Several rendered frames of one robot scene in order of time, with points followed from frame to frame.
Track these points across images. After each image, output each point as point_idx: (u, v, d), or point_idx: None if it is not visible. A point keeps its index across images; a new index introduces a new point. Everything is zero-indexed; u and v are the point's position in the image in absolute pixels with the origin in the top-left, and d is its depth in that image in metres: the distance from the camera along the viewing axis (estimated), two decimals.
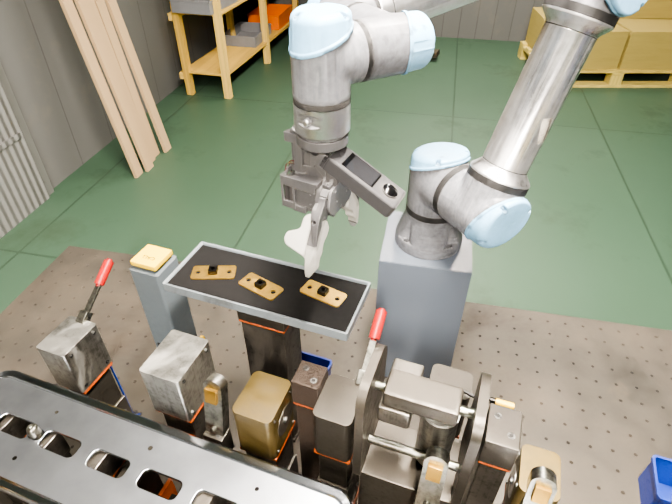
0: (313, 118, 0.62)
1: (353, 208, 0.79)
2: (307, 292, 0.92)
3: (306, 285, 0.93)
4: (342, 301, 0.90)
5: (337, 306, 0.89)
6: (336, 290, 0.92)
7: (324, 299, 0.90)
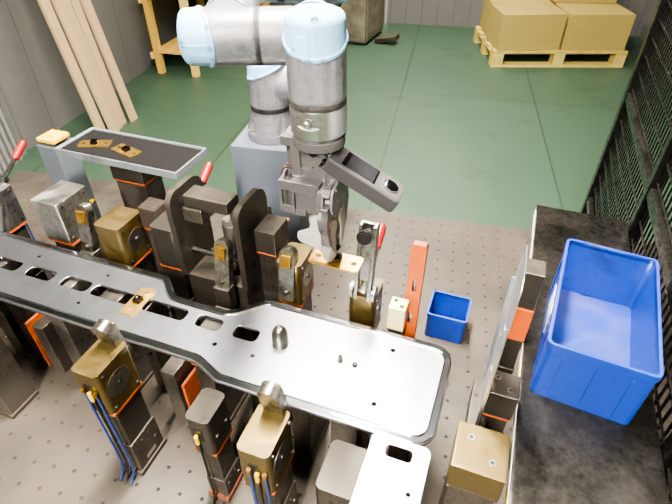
0: (313, 120, 0.62)
1: (342, 223, 0.77)
2: (318, 261, 0.79)
3: (314, 254, 0.81)
4: (360, 265, 0.79)
5: (356, 271, 0.78)
6: (349, 255, 0.81)
7: (339, 266, 0.78)
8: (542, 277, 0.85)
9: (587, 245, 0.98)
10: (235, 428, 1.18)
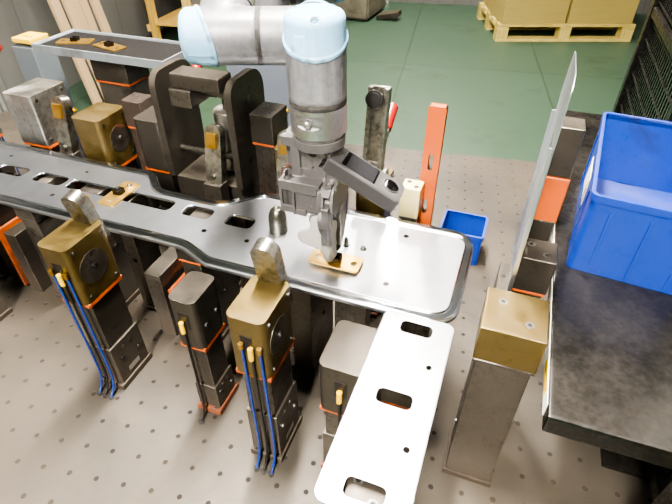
0: (313, 119, 0.62)
1: (342, 223, 0.77)
2: (318, 261, 0.79)
3: (314, 254, 0.81)
4: (360, 265, 0.79)
5: (356, 271, 0.78)
6: (349, 255, 0.81)
7: (339, 266, 0.78)
8: (582, 131, 0.73)
9: (627, 118, 0.87)
10: (228, 344, 1.06)
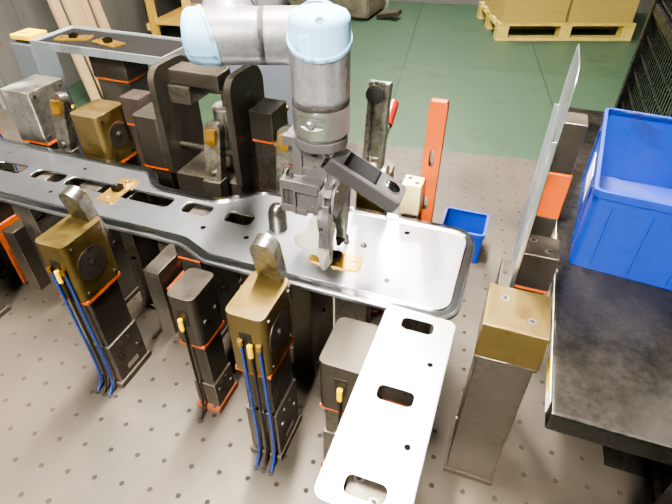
0: (316, 120, 0.62)
1: (345, 219, 0.78)
2: (318, 260, 0.79)
3: (314, 253, 0.80)
4: (360, 264, 0.78)
5: (356, 270, 0.77)
6: (349, 254, 0.80)
7: (339, 265, 0.78)
8: (584, 126, 0.72)
9: (629, 114, 0.86)
10: (227, 342, 1.05)
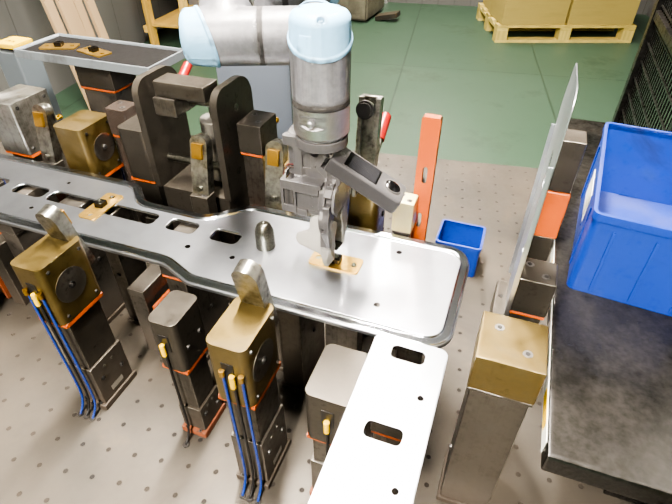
0: (316, 120, 0.62)
1: (343, 221, 0.77)
2: (318, 262, 0.80)
3: (314, 255, 0.81)
4: (360, 266, 0.79)
5: (356, 272, 0.78)
6: (349, 256, 0.81)
7: (339, 267, 0.79)
8: (583, 145, 0.69)
9: (630, 129, 0.83)
10: None
